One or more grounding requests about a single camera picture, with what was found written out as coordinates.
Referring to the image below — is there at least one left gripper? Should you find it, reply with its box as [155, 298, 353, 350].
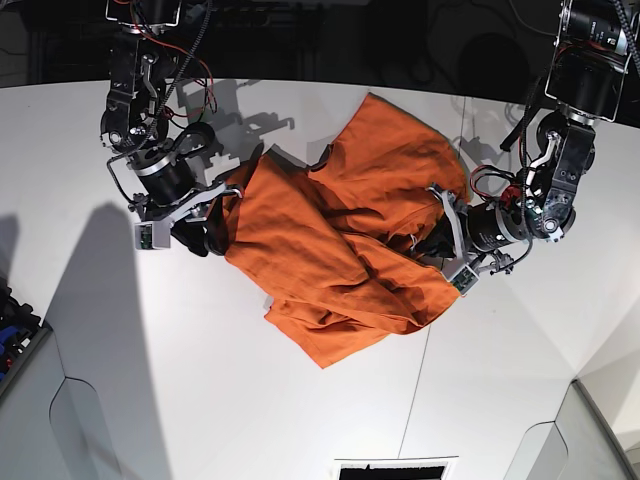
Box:
[417, 183, 483, 273]

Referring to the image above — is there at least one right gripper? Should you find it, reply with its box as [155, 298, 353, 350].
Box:
[132, 182, 244, 256]

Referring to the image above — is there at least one orange t-shirt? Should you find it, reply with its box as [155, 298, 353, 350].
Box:
[222, 94, 469, 368]

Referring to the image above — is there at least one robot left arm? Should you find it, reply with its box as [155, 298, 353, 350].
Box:
[412, 1, 639, 273]

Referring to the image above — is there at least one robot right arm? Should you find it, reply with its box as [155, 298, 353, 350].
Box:
[100, 1, 243, 257]

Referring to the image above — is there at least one black round stool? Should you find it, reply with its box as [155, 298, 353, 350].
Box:
[457, 33, 531, 102]

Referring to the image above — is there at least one blue black clutter bin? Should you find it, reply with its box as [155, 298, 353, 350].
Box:
[0, 278, 43, 380]

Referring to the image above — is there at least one grey right side panel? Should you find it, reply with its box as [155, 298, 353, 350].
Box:
[505, 379, 639, 480]

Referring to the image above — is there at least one grey panel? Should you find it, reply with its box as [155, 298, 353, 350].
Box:
[505, 379, 639, 480]
[1, 329, 124, 479]

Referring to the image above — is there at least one grey left side panel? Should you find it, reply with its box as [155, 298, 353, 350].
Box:
[1, 329, 124, 479]

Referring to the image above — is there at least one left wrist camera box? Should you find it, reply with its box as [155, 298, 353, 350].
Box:
[442, 261, 479, 296]

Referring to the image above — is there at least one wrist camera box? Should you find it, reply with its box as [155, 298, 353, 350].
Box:
[442, 261, 479, 296]
[134, 220, 172, 251]

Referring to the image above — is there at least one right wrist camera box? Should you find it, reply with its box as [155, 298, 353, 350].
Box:
[134, 220, 172, 251]

